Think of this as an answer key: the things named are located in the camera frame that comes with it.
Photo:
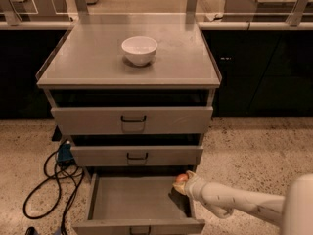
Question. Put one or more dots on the red apple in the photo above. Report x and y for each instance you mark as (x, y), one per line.
(181, 178)

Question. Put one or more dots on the background steel table right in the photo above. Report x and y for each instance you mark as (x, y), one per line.
(257, 10)

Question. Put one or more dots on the blue power box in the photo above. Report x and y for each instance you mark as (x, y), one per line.
(64, 155)

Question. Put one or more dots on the white ceramic bowl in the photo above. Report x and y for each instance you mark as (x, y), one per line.
(139, 50)

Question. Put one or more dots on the grey drawer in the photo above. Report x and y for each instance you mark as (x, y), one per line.
(146, 205)
(132, 120)
(136, 155)

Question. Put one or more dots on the background steel table left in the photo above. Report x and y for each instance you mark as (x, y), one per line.
(17, 11)

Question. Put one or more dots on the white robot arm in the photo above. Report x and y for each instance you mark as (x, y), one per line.
(292, 213)

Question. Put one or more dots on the grey drawer cabinet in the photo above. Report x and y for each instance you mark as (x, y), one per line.
(90, 70)

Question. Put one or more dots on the background steel table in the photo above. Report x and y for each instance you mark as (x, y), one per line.
(17, 11)
(257, 10)

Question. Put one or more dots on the grey top drawer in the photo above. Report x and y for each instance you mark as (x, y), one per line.
(132, 120)

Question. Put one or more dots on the grey middle drawer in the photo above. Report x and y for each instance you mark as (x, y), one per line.
(136, 155)

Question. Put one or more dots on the grey bottom drawer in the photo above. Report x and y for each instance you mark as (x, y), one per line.
(146, 205)

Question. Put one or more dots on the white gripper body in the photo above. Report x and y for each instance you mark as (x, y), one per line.
(195, 186)

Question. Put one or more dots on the white horizontal rail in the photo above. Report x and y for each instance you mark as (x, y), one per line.
(245, 26)

